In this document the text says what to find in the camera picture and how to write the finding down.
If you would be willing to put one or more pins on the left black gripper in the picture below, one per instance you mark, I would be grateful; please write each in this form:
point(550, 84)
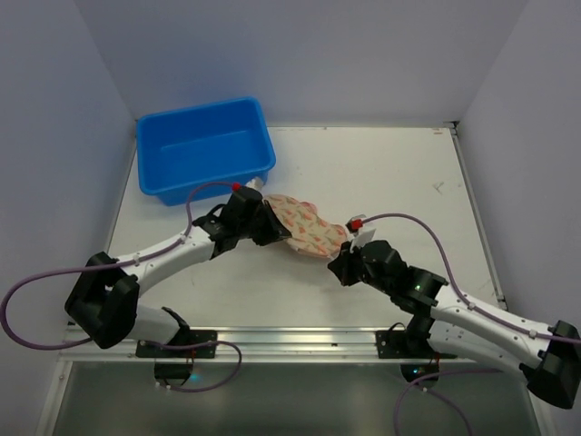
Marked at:
point(265, 222)

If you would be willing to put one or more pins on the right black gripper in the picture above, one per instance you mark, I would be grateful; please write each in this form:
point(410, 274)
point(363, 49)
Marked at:
point(347, 265)

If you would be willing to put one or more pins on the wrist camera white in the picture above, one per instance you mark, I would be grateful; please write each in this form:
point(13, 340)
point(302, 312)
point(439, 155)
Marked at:
point(256, 183)
point(360, 231)

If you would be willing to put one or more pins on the floral mesh laundry bag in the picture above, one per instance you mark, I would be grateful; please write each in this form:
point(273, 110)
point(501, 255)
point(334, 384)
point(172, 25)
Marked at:
point(309, 233)

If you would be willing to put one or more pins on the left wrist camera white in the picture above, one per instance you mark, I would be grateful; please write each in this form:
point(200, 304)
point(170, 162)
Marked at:
point(256, 183)

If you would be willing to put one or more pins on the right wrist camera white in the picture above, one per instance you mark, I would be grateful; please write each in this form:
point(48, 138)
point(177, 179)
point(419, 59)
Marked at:
point(360, 231)

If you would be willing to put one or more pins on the blue plastic bin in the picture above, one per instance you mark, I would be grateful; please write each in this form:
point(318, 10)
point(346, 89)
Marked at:
point(180, 150)

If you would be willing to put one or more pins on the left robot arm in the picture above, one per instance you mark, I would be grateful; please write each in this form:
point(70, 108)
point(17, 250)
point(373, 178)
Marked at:
point(105, 301)

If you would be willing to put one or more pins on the aluminium mounting rail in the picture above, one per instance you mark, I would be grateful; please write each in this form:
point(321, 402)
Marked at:
point(262, 345)

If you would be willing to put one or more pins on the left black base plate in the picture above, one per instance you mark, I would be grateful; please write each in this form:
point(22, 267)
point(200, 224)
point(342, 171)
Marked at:
point(192, 344)

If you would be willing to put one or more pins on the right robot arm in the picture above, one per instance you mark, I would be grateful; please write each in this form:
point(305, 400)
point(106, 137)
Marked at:
point(545, 357)

